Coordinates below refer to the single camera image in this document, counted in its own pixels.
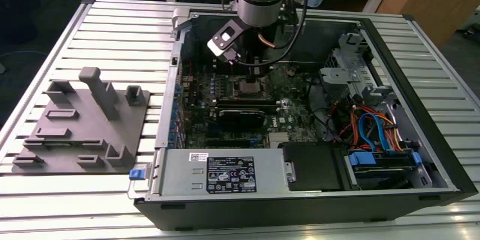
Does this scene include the silver CPU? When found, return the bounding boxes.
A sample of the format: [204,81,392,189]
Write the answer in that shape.
[238,80,264,95]

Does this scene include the CPU socket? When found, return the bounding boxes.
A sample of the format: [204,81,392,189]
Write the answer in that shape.
[230,78,273,101]

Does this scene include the black expansion slot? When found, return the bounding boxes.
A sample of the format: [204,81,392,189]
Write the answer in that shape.
[205,138,253,148]

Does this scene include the silver metal drive cage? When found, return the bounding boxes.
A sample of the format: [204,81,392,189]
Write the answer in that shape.
[317,33,398,106]

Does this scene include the green motherboard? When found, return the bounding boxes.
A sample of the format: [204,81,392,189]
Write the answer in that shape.
[178,62,326,150]

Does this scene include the black graphics card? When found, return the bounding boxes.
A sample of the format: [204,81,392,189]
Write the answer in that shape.
[217,107,266,130]

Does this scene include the small silver heatsink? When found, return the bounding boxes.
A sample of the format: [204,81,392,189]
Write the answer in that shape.
[268,132,292,143]

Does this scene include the silver power supply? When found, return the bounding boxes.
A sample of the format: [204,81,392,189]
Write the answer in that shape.
[144,148,297,197]

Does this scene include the hard disk in blue carrier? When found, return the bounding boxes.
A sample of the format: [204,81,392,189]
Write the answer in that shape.
[346,150,422,190]

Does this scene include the wooden cabinet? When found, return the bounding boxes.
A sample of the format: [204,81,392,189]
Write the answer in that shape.
[376,0,480,48]

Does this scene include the grey parts rack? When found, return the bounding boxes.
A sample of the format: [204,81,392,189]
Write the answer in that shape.
[10,67,152,174]

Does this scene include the black PC case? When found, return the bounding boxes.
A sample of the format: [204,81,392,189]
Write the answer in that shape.
[133,8,478,231]

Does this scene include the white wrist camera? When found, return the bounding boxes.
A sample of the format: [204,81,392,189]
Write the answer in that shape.
[206,19,244,66]

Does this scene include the thin black cable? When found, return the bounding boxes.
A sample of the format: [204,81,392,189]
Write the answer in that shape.
[305,75,340,143]

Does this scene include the red power wires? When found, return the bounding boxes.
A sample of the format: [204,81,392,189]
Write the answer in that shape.
[334,105,362,151]

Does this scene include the blue data cable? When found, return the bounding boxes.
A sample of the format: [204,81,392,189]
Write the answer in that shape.
[357,113,394,153]

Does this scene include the orange power wires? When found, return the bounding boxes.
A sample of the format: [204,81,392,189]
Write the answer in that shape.
[374,112,408,152]

